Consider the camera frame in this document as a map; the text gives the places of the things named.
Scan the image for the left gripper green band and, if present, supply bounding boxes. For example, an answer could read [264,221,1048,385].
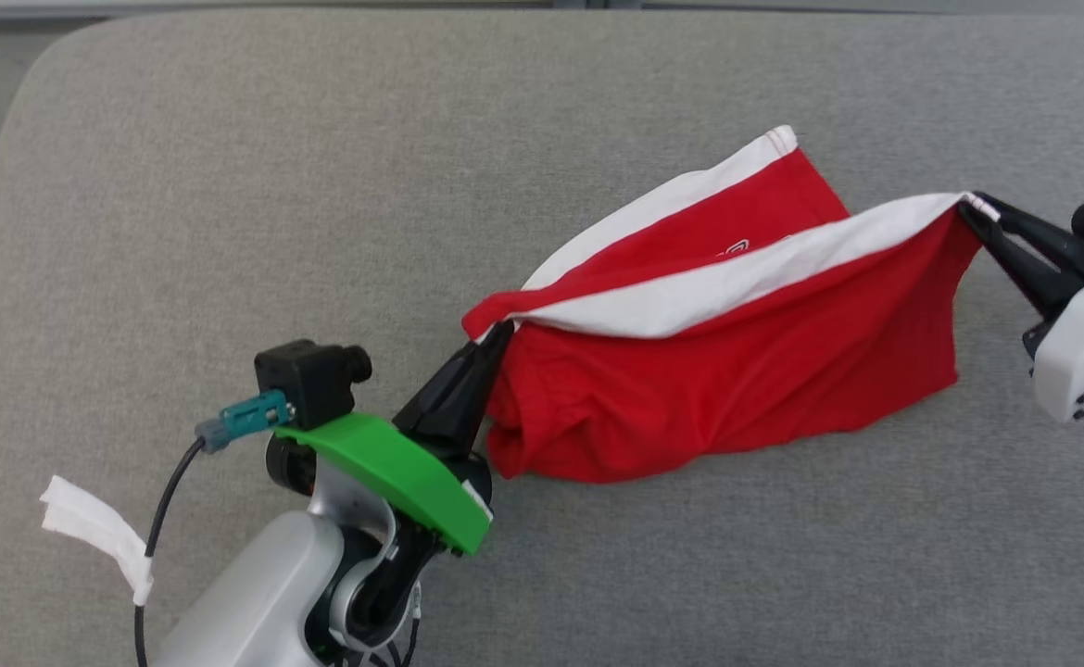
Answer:
[273,321,516,558]

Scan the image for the red shorts white stripes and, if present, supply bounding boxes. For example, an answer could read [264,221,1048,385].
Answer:
[461,125,1002,485]

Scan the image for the grey fabric sofa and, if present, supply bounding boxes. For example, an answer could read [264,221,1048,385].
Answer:
[0,7,1084,667]

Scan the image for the left black cable teal plug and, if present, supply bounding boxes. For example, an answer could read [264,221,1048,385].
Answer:
[132,389,295,667]

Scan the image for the white paper cable tag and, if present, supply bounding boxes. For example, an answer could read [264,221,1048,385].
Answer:
[39,474,156,608]

